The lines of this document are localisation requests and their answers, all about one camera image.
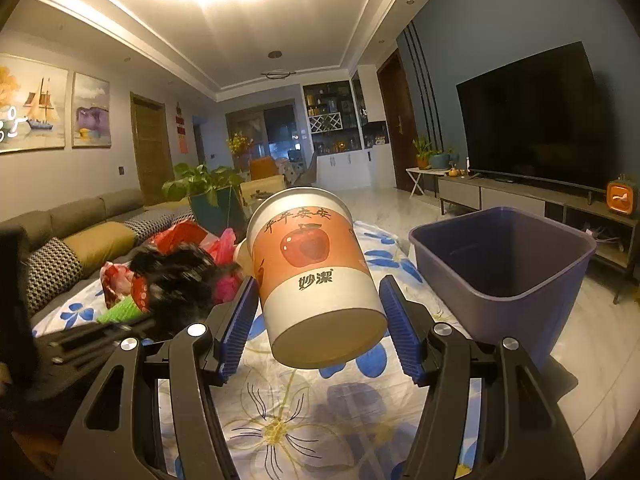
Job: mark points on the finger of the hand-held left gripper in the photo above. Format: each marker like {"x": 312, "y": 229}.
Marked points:
{"x": 175, "y": 285}

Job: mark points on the plant in blue pot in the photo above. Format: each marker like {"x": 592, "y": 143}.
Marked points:
{"x": 441, "y": 161}

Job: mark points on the orange chair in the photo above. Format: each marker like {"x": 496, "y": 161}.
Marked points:
{"x": 262, "y": 167}

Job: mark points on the plant in orange pot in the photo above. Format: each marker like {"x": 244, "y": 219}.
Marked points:
{"x": 422, "y": 157}

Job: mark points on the black flat television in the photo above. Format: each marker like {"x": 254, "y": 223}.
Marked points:
{"x": 535, "y": 120}

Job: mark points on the red white patterned wrapper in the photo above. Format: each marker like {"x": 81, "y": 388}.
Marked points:
{"x": 117, "y": 280}

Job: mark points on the dark wooden door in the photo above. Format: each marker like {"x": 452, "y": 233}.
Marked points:
{"x": 397, "y": 125}

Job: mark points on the red plastic bag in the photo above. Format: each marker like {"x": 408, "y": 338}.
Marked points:
{"x": 177, "y": 237}

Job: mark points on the white display cabinet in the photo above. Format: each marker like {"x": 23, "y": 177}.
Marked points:
{"x": 345, "y": 160}

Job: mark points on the orange apple print paper cup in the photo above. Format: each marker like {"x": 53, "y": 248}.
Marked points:
{"x": 310, "y": 270}

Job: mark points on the potted plant in teal pot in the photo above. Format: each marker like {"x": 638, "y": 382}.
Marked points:
{"x": 215, "y": 210}

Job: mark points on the blue floral bed sheet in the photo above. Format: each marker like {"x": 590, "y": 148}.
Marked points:
{"x": 300, "y": 410}

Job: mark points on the red wall decoration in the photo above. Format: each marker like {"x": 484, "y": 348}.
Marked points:
{"x": 181, "y": 127}

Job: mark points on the beige armchair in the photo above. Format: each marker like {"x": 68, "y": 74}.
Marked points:
{"x": 260, "y": 187}

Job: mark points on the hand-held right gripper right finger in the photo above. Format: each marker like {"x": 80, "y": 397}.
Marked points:
{"x": 405, "y": 335}

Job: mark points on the green crumpled paper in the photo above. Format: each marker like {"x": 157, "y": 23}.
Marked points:
{"x": 120, "y": 311}

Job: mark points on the grey television stand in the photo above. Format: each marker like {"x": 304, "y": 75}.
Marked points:
{"x": 510, "y": 197}

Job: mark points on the light wooden door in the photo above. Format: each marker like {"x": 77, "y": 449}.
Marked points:
{"x": 149, "y": 150}

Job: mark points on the yellow flower bouquet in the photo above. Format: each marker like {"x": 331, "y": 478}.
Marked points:
{"x": 239, "y": 145}

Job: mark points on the mustard yellow cushion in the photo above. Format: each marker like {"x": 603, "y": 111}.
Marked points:
{"x": 100, "y": 247}

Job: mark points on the white folding side table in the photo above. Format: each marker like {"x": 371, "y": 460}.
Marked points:
{"x": 422, "y": 172}

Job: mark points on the purple wall painting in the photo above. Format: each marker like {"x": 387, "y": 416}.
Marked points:
{"x": 91, "y": 110}

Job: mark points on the grey sofa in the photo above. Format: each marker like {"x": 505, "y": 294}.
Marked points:
{"x": 85, "y": 215}

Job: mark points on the pink plastic bag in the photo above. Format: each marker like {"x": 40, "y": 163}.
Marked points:
{"x": 225, "y": 265}

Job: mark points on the orange retro speaker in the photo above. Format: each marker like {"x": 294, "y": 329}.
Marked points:
{"x": 620, "y": 197}

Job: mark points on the sailboat wall painting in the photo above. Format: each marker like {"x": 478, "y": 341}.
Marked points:
{"x": 35, "y": 105}

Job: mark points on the houndstooth cushion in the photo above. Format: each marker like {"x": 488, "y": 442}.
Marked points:
{"x": 50, "y": 275}
{"x": 150, "y": 225}

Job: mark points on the grey plastic bin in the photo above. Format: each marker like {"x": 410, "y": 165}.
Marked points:
{"x": 450, "y": 265}

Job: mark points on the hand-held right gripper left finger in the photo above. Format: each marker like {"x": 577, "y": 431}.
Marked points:
{"x": 239, "y": 332}

